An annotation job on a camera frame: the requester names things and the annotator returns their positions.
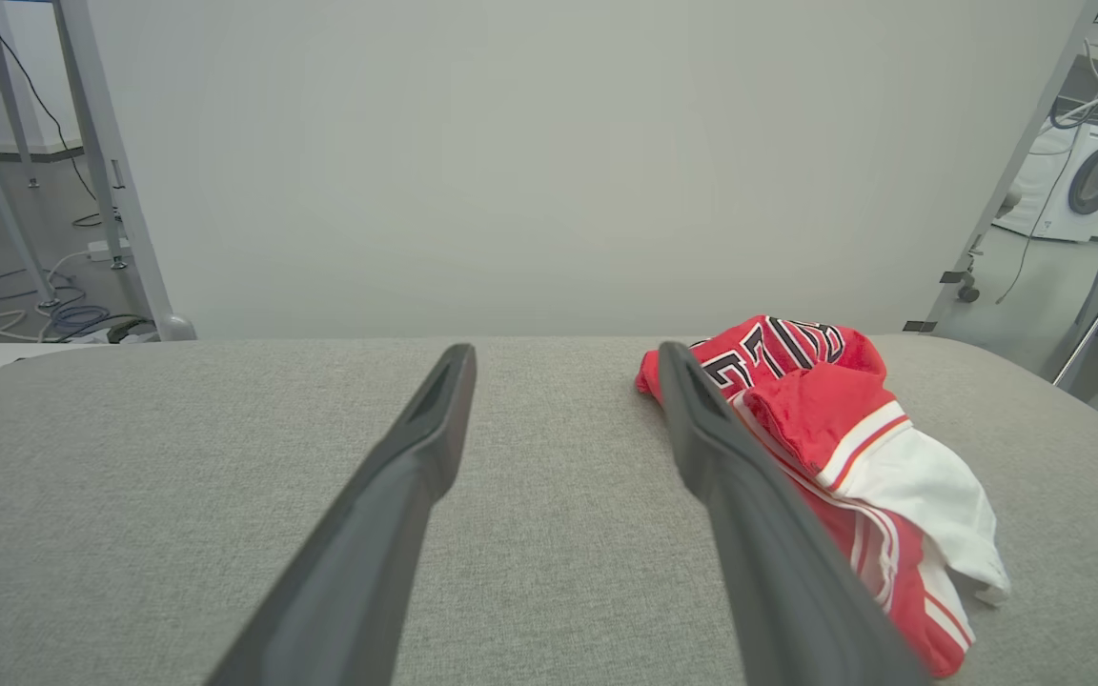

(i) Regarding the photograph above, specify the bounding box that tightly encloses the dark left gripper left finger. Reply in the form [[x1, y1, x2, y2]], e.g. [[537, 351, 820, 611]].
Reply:
[[206, 344, 478, 686]]

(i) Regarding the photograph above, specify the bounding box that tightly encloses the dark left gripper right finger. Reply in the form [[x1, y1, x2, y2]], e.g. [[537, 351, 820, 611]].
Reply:
[[657, 342, 931, 686]]

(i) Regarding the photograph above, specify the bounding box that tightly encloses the red and white jersey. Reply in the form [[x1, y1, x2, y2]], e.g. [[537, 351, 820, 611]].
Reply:
[[635, 314, 1012, 679]]

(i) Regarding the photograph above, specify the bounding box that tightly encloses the black chair caster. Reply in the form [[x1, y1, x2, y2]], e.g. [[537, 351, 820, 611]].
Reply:
[[952, 233, 986, 306]]

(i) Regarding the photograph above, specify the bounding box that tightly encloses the white backdrop panel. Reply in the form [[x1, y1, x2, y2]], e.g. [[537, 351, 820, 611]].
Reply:
[[87, 0, 1098, 342]]

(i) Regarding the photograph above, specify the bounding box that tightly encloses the white front-load washing machine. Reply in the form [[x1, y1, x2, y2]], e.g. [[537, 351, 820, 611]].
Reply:
[[992, 119, 1098, 244]]

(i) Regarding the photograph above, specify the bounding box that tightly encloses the blue-grey coiled floor cable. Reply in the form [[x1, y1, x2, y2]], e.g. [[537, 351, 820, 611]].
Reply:
[[49, 300, 113, 336]]

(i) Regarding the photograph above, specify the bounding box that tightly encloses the grey frame post rounded base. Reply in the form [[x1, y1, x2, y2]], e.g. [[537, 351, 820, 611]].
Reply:
[[51, 0, 197, 342]]

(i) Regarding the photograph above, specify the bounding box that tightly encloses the thin black dangling cable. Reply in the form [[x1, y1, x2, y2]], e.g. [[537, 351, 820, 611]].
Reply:
[[995, 119, 1088, 306]]

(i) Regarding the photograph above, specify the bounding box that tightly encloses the grey slanted frame strut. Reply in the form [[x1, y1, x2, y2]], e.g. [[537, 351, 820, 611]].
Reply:
[[921, 0, 1098, 333]]

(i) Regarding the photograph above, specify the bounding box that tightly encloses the black hanging cable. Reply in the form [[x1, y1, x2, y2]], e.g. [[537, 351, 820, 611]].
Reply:
[[0, 0, 104, 228]]

